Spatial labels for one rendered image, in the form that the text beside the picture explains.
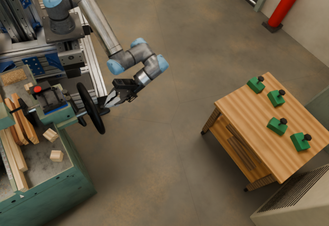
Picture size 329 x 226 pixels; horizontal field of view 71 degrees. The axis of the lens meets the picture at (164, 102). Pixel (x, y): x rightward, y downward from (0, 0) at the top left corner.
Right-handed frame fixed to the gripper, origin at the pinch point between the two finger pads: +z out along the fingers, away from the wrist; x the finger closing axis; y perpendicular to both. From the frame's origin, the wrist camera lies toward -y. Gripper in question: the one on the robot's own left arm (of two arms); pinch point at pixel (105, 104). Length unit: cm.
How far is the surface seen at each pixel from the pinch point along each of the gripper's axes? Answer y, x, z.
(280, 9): 171, 53, -173
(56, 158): -17.9, -15.0, 21.9
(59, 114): -13.3, 3.0, 15.2
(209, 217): 97, -76, 11
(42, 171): -17.7, -15.7, 30.0
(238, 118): 71, -32, -50
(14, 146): -23.6, -2.4, 32.4
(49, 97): -18.9, 9.0, 12.5
